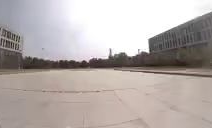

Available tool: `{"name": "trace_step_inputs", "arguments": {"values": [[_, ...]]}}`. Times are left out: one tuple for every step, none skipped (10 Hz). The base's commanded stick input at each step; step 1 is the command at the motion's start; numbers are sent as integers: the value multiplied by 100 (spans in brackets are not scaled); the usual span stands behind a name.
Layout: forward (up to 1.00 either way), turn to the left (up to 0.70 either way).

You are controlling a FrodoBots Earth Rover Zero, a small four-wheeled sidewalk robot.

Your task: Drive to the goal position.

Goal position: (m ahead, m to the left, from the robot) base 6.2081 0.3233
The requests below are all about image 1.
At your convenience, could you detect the distant row of trees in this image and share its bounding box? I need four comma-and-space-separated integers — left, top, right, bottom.
21, 52, 188, 70

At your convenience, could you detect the grey concrete slab pavement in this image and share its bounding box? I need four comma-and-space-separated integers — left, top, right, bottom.
0, 68, 212, 128

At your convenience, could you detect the street lamp pole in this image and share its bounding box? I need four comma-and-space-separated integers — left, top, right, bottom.
40, 47, 47, 61

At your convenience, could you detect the long grey building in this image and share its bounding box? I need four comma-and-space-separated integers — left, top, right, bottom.
147, 9, 212, 68

